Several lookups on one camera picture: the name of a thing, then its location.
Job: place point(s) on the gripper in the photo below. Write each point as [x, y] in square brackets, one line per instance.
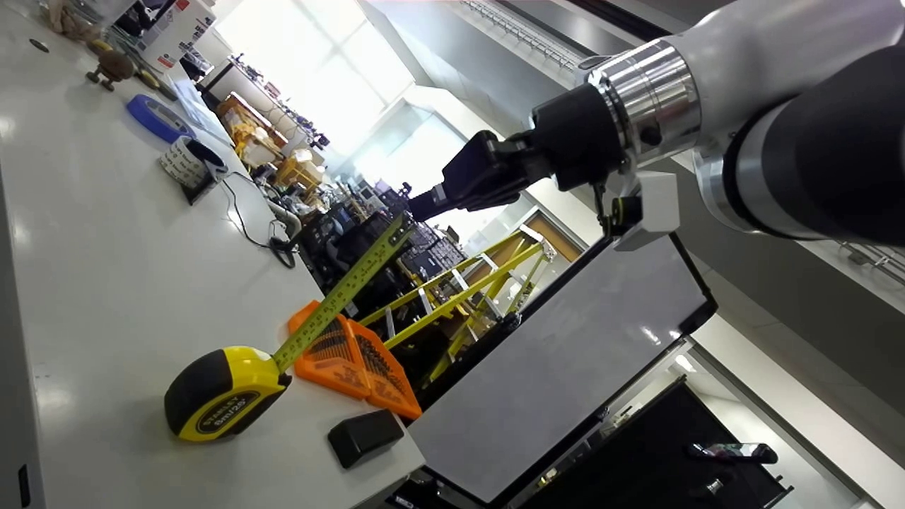
[576, 138]

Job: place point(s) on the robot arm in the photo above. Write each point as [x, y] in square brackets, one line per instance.
[749, 63]

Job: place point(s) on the orange drill bit case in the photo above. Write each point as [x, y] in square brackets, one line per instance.
[368, 367]

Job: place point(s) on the blue tape roll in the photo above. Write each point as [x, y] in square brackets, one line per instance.
[152, 120]

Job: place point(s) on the yellow and black measuring tape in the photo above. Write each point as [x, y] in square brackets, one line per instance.
[226, 396]

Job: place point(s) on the yellow ladder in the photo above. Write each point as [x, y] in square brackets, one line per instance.
[459, 297]

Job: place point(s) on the rack of black equipment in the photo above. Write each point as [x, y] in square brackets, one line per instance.
[353, 240]

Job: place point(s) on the window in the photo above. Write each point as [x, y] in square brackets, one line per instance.
[318, 63]

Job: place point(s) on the cluttered workbench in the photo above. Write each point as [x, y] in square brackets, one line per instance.
[261, 127]

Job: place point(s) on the small black box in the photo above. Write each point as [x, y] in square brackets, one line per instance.
[364, 437]

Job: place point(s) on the white printed mug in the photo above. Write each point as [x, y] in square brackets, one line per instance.
[185, 161]

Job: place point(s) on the white box with red labels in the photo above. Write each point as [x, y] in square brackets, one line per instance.
[177, 32]

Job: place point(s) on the black cabinet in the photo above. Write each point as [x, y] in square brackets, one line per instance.
[657, 459]

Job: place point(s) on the brown wooden figure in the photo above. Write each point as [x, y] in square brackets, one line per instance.
[113, 67]

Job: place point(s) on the brown cloth lump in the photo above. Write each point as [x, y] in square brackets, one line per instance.
[71, 21]

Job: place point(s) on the small dark disc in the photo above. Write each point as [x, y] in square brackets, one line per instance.
[39, 45]

